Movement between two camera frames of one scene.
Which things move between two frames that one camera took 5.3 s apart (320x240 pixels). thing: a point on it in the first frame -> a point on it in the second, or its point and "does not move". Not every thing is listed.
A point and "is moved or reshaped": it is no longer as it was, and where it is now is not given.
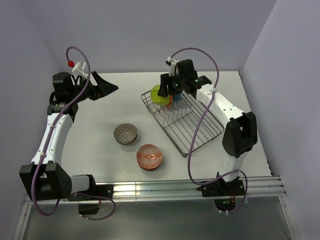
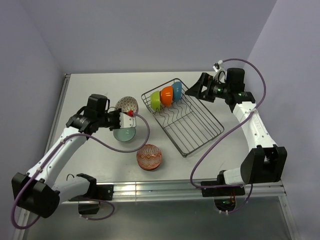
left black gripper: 103,89 -> 117,112
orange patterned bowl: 149,157 does not move
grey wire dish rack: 181,119 does not move
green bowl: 157,99 is moved or reshaped
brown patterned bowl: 125,133 -> 127,103
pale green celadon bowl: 125,143 -> 125,134
